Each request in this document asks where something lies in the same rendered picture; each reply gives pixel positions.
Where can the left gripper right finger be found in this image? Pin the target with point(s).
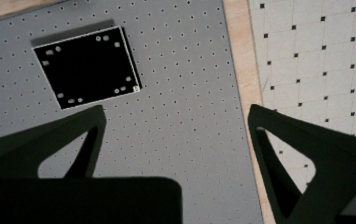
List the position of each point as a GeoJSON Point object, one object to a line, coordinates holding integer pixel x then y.
{"type": "Point", "coordinates": [331, 194]}

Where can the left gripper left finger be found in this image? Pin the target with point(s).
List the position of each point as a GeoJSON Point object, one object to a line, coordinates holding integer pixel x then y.
{"type": "Point", "coordinates": [21, 153]}

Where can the grey perforated plate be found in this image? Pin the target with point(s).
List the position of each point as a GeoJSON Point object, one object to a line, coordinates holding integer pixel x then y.
{"type": "Point", "coordinates": [187, 122]}

